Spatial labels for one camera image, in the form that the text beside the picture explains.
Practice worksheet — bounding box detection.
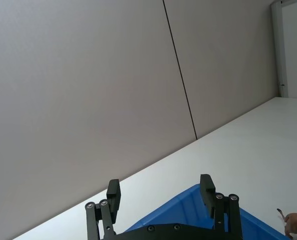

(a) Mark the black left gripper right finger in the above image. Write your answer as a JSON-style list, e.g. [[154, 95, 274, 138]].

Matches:
[[199, 173, 244, 240]]

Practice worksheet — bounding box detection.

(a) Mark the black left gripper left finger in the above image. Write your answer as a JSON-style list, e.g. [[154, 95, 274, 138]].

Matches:
[[85, 178, 121, 240]]

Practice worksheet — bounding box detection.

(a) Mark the thin dark metal tool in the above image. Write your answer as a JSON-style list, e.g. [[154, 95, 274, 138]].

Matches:
[[276, 208, 287, 223]]

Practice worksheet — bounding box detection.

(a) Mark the blue plastic bin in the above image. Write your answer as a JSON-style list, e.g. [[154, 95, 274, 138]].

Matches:
[[123, 184, 293, 240]]

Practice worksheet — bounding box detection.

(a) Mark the white door frame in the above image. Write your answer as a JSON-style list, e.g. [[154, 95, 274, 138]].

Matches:
[[270, 0, 289, 98]]

